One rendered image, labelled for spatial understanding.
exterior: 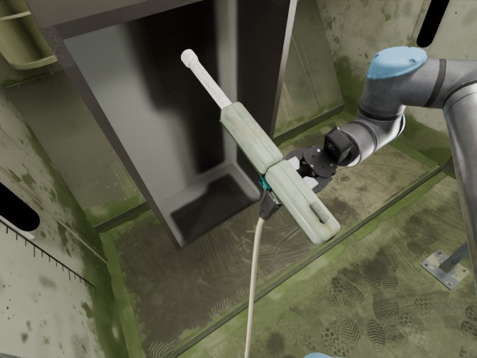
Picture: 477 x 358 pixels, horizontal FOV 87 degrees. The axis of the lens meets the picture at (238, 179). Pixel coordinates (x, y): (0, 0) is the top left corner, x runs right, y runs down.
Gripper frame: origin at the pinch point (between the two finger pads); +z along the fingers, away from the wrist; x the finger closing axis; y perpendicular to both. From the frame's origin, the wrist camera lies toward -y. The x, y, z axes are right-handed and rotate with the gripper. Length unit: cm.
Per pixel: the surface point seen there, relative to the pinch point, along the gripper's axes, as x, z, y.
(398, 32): 66, -201, 68
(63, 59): 41.3, 21.3, -5.9
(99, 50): 72, 11, 18
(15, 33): 151, 35, 55
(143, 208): 79, 25, 168
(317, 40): 126, -195, 114
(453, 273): -86, -116, 108
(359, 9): 106, -204, 75
